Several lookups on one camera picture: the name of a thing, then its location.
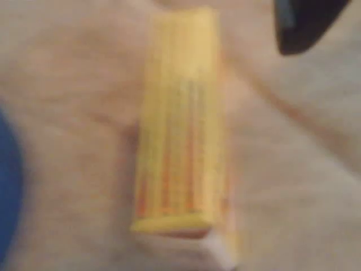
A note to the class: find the yellow cardboard box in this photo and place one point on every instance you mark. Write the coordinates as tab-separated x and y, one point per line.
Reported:
183	127

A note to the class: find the blue plastic bowl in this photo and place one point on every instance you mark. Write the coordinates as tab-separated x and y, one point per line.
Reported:
9	180

